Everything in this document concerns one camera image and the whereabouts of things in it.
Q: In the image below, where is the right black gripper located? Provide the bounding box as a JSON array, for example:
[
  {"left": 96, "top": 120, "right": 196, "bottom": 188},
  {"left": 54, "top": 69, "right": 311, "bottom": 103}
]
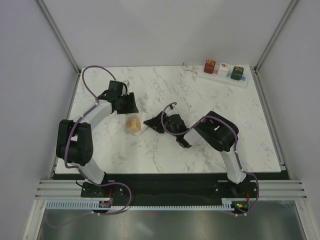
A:
[{"left": 144, "top": 110, "right": 179, "bottom": 138}]

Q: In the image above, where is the white cube socket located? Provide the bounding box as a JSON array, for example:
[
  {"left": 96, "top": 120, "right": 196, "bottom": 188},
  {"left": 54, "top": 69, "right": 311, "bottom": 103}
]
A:
[{"left": 124, "top": 112, "right": 152, "bottom": 136}]

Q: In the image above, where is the beige cube plug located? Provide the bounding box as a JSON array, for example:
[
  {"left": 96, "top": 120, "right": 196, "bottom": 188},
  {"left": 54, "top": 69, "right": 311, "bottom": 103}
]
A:
[{"left": 125, "top": 117, "right": 142, "bottom": 134}]

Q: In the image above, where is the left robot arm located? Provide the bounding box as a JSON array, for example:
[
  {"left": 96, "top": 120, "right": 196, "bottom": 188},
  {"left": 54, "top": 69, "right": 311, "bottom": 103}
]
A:
[{"left": 56, "top": 80, "right": 139, "bottom": 197}]

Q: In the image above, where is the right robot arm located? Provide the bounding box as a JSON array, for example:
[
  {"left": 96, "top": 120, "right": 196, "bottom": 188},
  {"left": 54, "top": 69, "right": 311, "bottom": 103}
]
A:
[{"left": 143, "top": 110, "right": 247, "bottom": 197}]

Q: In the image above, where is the red cube plug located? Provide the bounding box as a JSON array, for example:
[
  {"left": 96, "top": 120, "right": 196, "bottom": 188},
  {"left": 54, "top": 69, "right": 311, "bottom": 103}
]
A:
[{"left": 203, "top": 59, "right": 216, "bottom": 74}]

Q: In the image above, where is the white cube plug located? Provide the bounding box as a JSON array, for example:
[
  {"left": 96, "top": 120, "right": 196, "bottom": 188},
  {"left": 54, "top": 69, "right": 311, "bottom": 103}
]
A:
[{"left": 217, "top": 62, "right": 230, "bottom": 78}]

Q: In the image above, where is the green cube plug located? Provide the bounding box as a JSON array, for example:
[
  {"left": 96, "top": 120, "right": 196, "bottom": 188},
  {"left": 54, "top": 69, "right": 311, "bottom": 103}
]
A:
[{"left": 230, "top": 66, "right": 244, "bottom": 81}]

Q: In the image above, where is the white power strip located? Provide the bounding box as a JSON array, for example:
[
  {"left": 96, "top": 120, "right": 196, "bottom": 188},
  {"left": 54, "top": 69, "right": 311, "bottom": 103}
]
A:
[{"left": 197, "top": 68, "right": 248, "bottom": 89}]

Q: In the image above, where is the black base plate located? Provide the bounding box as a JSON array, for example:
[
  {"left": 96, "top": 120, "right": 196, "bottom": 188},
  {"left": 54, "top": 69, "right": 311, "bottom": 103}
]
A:
[{"left": 81, "top": 173, "right": 258, "bottom": 206}]

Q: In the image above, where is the white cable duct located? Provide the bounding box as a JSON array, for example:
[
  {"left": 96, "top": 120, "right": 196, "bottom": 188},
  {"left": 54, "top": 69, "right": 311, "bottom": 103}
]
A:
[{"left": 46, "top": 199, "right": 234, "bottom": 211}]

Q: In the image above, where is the aluminium frame rail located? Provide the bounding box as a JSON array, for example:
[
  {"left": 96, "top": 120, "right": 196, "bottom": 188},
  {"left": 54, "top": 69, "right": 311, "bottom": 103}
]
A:
[{"left": 35, "top": 180, "right": 307, "bottom": 201}]

